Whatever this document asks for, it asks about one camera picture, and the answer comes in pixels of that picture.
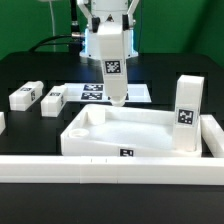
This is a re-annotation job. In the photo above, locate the white front fence bar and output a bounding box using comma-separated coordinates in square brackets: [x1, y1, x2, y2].
[0, 155, 224, 185]

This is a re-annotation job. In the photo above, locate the white desk top tray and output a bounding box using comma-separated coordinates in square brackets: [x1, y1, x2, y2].
[61, 104, 202, 157]

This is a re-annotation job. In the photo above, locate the white marker base plate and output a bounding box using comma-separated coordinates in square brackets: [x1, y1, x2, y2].
[65, 83, 151, 103]

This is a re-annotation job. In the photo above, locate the white thin cable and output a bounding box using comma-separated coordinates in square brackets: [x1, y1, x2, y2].
[48, 0, 57, 53]

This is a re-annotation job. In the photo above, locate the white right fence bar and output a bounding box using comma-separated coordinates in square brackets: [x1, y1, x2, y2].
[200, 115, 224, 158]

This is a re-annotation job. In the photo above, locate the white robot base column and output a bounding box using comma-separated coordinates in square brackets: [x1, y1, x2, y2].
[80, 0, 138, 62]

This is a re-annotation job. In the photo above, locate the white fence bar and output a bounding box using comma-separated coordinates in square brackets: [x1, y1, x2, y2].
[200, 115, 224, 158]
[0, 155, 224, 185]

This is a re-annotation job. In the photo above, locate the black cable on base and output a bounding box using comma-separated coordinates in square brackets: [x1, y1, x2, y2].
[28, 0, 84, 53]

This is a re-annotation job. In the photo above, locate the white block at left edge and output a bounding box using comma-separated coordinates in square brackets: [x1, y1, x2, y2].
[0, 112, 6, 135]

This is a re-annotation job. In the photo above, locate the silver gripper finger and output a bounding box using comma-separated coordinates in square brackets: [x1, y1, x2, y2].
[122, 0, 140, 31]
[77, 0, 100, 33]

